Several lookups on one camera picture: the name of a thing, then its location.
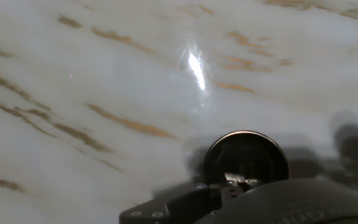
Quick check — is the white marble pattern mat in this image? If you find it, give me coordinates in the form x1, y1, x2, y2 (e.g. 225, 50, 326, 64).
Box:
0, 0, 358, 224

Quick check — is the small round steel plate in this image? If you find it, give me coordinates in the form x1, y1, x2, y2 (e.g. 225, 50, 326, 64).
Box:
203, 129, 290, 186

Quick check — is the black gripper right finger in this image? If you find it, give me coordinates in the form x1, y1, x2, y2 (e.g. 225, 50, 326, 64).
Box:
234, 173, 262, 200

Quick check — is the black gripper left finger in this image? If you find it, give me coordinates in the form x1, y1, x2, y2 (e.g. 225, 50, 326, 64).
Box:
119, 172, 237, 224

